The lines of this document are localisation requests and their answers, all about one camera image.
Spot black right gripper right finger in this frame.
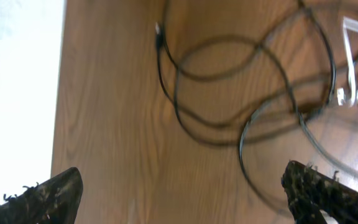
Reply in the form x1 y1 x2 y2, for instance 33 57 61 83
281 161 358 223

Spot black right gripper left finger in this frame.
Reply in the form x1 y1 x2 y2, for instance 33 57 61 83
0 167 83 224

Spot white usb cable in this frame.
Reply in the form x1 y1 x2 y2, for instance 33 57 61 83
336 17 358 127

